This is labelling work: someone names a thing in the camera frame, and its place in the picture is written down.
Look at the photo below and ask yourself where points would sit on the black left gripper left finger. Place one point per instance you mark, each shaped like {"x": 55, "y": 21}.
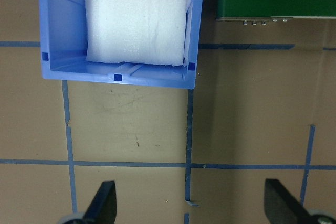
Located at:
{"x": 103, "y": 207}

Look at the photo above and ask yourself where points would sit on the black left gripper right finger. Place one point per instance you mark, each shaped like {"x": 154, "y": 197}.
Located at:
{"x": 281, "y": 207}

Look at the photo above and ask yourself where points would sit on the white foam pad left bin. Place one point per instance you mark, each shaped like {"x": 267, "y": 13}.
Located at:
{"x": 136, "y": 31}

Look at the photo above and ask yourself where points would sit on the blue left plastic bin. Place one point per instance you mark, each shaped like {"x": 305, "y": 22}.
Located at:
{"x": 63, "y": 43}

